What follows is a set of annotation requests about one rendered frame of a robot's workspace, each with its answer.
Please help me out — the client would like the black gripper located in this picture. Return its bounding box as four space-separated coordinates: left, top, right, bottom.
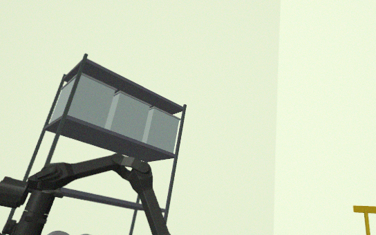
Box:
14 211 48 235

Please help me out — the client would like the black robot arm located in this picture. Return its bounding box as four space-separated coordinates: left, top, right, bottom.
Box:
0 153 171 235

